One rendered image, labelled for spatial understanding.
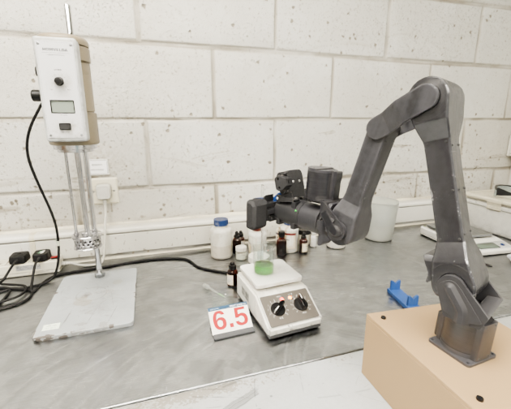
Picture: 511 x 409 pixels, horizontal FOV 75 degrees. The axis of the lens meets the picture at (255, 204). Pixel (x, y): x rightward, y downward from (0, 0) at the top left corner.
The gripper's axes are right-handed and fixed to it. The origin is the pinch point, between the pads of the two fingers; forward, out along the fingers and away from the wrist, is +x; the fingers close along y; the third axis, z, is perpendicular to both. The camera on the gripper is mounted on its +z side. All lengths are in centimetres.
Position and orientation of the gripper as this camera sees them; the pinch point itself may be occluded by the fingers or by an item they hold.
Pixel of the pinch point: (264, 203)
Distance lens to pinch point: 77.0
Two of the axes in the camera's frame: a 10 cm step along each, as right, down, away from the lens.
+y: -7.3, 1.6, -6.6
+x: -6.8, -2.1, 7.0
